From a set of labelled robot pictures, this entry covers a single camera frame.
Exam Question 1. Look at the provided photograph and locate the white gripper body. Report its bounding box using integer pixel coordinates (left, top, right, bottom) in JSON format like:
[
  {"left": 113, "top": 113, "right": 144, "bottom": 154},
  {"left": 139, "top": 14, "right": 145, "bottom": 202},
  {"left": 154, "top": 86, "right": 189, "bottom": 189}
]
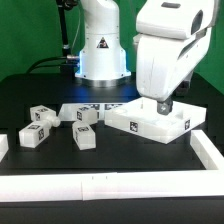
[{"left": 136, "top": 31, "right": 211, "bottom": 101}]

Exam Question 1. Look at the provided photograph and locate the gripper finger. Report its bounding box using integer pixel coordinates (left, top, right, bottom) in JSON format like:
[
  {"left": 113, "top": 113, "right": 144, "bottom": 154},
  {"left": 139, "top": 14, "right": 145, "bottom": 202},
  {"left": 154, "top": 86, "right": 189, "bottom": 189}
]
[{"left": 157, "top": 97, "right": 173, "bottom": 115}]

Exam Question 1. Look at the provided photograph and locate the white square table top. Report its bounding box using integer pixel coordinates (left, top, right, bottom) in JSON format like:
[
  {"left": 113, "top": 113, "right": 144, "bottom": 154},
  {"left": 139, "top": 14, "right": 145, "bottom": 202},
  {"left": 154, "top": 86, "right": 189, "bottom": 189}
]
[{"left": 104, "top": 97, "right": 206, "bottom": 144}]

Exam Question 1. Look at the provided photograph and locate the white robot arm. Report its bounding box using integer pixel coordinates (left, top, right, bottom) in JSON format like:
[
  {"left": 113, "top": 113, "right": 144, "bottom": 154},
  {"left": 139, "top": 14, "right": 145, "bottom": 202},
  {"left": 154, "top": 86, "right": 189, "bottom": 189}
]
[{"left": 76, "top": 0, "right": 221, "bottom": 115}]

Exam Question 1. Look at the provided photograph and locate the white obstacle fence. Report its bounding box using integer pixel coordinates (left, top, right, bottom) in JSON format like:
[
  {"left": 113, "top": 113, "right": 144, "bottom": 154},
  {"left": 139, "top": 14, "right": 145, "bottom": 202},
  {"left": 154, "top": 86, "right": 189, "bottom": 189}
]
[{"left": 0, "top": 130, "right": 224, "bottom": 202}]

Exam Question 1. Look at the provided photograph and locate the white tag sheet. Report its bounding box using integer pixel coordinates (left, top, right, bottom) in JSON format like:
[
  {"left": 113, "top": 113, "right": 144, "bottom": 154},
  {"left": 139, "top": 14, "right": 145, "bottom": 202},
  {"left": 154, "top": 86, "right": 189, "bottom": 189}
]
[{"left": 58, "top": 103, "right": 121, "bottom": 121}]

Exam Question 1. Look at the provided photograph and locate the black cable bundle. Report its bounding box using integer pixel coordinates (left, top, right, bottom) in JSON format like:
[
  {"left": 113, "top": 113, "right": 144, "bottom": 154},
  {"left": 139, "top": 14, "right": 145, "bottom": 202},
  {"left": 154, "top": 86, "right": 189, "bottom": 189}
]
[{"left": 25, "top": 0, "right": 81, "bottom": 74}]

